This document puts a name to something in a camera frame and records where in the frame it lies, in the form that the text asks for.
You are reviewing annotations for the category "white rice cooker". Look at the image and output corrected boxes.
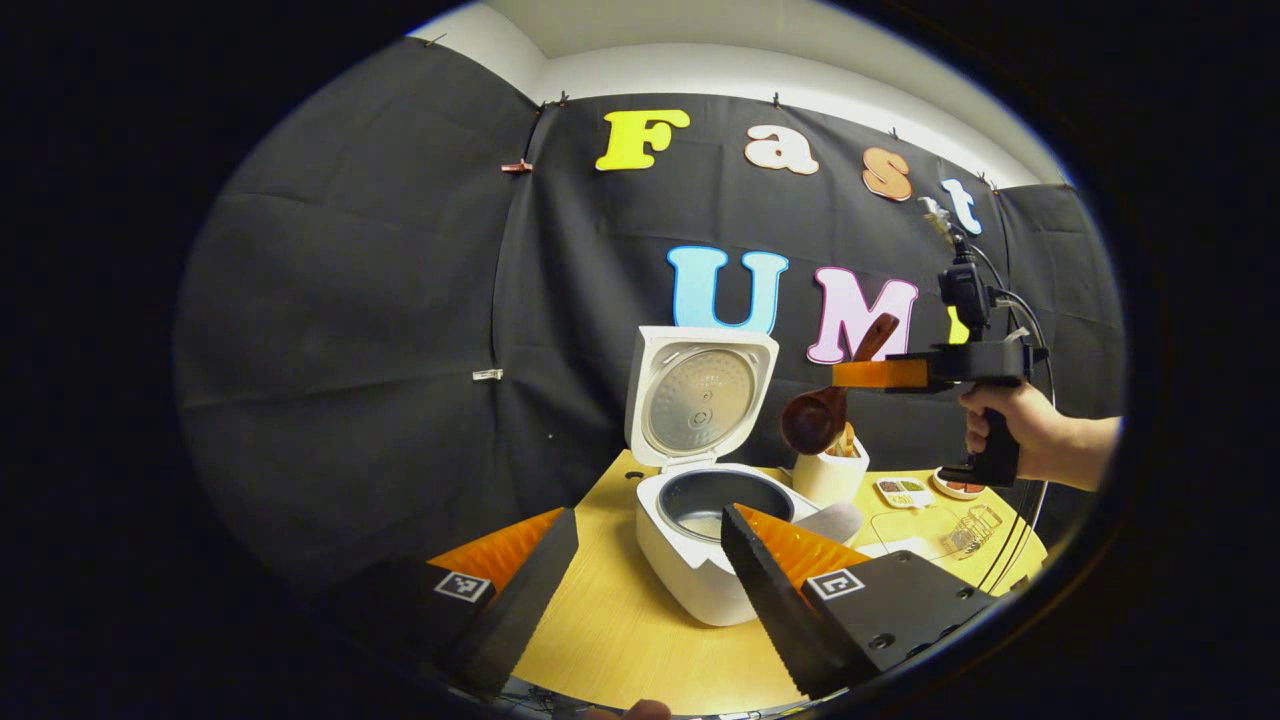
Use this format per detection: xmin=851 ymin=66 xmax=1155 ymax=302
xmin=625 ymin=325 xmax=863 ymax=628

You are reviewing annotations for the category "white toaster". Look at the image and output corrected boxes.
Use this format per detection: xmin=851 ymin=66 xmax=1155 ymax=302
xmin=791 ymin=437 xmax=871 ymax=508

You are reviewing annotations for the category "brown wooden spoon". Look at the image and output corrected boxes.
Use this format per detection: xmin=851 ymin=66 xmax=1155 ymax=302
xmin=780 ymin=313 xmax=901 ymax=457

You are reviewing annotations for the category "white divided bean dish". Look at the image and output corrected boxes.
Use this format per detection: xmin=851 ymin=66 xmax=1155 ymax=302
xmin=874 ymin=477 xmax=936 ymax=509

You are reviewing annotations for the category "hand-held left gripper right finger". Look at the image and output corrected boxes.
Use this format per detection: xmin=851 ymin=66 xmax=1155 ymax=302
xmin=720 ymin=503 xmax=1001 ymax=701

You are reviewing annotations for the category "black cable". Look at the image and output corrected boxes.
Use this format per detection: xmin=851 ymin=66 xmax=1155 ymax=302
xmin=965 ymin=245 xmax=1056 ymax=596

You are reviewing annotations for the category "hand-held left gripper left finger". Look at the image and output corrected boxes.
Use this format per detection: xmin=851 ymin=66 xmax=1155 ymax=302
xmin=330 ymin=507 xmax=580 ymax=701

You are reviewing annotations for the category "metal wire chopstick holder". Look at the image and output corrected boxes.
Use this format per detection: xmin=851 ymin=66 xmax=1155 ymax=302
xmin=942 ymin=504 xmax=1003 ymax=557

